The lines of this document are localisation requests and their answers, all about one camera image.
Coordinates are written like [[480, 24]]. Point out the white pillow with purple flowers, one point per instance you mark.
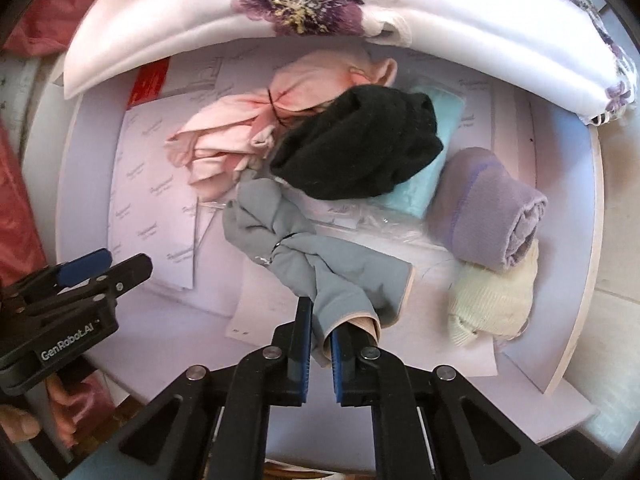
[[450, 15]]

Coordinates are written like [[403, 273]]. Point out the red shiny cloth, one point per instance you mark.
[[20, 210]]

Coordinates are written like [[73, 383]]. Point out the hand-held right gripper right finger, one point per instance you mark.
[[338, 360]]

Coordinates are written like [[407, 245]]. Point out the grey cloth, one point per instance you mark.
[[340, 275]]

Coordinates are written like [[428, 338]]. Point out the pink tied garment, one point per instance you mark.
[[225, 125]]

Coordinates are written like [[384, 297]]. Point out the lavender rolled cloth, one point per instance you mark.
[[480, 205]]

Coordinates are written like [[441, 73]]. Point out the teal folded cloth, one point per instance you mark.
[[410, 195]]

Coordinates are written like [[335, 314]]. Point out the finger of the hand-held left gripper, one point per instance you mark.
[[125, 275], [85, 265]]

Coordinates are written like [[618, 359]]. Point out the cream knit cloth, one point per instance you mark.
[[490, 300]]

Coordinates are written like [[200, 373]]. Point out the pink red cloth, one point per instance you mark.
[[55, 15]]

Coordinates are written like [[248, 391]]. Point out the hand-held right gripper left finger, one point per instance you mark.
[[301, 355]]

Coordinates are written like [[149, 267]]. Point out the white floral cloth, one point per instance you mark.
[[590, 5]]

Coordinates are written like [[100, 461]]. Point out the person's left hand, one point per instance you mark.
[[20, 422]]

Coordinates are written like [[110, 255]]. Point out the black knit cloth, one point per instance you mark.
[[360, 140]]

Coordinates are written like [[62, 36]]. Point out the red card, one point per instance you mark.
[[147, 82]]

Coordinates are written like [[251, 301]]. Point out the white printed paper sheet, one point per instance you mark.
[[235, 67], [150, 195]]

